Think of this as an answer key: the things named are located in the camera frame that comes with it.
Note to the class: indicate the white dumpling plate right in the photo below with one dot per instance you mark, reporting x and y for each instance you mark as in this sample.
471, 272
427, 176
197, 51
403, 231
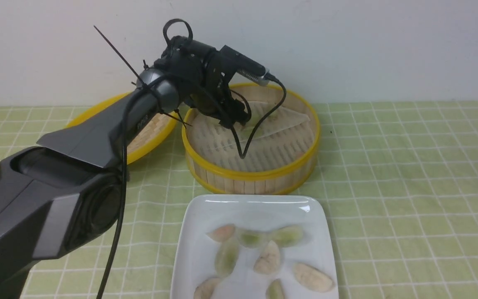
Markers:
312, 278

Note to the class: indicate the green dumpling plate centre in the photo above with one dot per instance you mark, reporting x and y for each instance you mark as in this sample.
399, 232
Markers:
252, 238

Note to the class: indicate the white steamer liner cloth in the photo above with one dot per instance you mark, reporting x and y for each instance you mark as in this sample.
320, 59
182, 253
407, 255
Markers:
288, 133

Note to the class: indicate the white square plate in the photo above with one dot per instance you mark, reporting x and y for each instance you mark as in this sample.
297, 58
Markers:
194, 261

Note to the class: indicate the white dumpling plate middle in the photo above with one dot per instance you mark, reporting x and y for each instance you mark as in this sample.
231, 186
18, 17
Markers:
269, 260

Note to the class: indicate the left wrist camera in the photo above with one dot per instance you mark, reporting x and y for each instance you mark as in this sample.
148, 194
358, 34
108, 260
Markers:
233, 62

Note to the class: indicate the green dumpling steamer lower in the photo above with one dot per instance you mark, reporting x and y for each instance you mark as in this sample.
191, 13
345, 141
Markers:
246, 132

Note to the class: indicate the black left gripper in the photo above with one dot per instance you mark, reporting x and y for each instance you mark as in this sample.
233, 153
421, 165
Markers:
199, 69

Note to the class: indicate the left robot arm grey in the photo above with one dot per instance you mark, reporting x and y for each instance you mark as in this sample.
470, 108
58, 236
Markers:
70, 188

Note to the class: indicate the pink dumpling on plate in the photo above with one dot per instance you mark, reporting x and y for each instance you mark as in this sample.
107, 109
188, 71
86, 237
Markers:
222, 233

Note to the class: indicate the bamboo steamer basket yellow rim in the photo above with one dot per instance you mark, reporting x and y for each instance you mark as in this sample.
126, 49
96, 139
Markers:
278, 181

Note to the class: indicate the white dumpling plate bottom-left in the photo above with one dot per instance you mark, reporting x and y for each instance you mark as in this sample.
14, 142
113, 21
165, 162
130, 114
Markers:
206, 289

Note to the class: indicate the green checked tablecloth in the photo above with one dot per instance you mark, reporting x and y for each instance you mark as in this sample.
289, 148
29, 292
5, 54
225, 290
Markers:
398, 182

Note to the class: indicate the long green dumpling plate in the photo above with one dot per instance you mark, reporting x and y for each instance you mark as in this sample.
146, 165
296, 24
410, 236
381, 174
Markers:
226, 257

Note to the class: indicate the bamboo steamer lid yellow rim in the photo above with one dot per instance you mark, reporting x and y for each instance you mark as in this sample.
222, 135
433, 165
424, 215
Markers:
151, 136

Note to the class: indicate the green dumpling plate bottom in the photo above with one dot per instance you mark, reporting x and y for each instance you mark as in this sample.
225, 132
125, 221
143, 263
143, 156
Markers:
275, 290

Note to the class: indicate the green dumpling plate right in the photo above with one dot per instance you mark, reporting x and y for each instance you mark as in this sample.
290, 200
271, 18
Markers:
287, 236

